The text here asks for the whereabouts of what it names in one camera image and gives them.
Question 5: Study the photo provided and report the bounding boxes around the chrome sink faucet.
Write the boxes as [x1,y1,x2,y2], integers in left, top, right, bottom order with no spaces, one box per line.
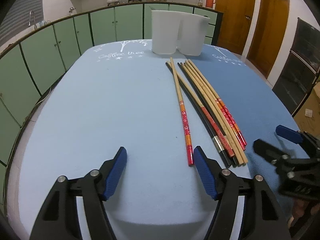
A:
[28,10,37,30]

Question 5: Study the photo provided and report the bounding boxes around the bamboo chopstick red star end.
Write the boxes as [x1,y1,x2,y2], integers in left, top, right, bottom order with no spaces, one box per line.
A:
[188,58,248,147]

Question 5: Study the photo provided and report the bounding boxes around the bamboo chopstick red patterned end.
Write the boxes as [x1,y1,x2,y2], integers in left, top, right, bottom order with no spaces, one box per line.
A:
[170,57,194,166]

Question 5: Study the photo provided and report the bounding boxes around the cardboard box on floor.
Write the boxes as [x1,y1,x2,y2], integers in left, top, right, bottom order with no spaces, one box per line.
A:
[294,82,320,137]

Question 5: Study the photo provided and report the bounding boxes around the grey window roller blind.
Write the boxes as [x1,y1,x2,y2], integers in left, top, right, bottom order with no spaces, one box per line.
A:
[1,0,44,46]

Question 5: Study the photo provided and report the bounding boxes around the green lower kitchen cabinets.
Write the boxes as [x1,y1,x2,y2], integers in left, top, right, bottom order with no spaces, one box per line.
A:
[1,2,223,167]

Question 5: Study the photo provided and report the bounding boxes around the white cooking pot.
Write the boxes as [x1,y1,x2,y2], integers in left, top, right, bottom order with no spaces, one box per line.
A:
[107,0,120,6]

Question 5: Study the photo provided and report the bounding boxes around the dark blue table mat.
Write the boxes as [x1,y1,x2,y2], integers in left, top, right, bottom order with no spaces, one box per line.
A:
[190,44,307,173]

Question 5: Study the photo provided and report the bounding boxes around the wooden door right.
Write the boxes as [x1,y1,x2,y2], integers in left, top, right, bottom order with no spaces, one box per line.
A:
[247,0,289,77]

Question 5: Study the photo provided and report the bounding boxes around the black glass cabinet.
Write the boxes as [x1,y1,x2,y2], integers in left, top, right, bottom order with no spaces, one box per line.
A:
[272,18,319,116]

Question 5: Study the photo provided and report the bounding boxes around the orange thermos flask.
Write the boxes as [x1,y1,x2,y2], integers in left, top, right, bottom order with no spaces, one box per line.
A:
[205,0,215,9]

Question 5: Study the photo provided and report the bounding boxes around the light blue table mat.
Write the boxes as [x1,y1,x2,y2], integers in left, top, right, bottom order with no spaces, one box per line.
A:
[18,40,216,239]

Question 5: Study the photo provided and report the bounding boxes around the person's right hand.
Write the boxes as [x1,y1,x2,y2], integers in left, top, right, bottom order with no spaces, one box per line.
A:
[287,199,309,228]

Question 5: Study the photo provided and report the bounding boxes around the wooden door with handle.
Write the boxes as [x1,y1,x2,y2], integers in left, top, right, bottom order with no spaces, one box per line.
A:
[215,0,255,55]

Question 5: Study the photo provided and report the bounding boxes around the bamboo chopstick red orange end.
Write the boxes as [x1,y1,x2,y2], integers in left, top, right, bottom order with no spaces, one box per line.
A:
[185,60,246,151]

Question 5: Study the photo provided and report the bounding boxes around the plain bamboo chopstick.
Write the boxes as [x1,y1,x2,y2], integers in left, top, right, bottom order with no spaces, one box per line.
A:
[182,60,248,165]
[180,62,235,157]

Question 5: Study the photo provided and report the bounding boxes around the white twin utensil holder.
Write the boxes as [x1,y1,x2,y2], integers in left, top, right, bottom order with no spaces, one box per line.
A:
[151,10,210,56]

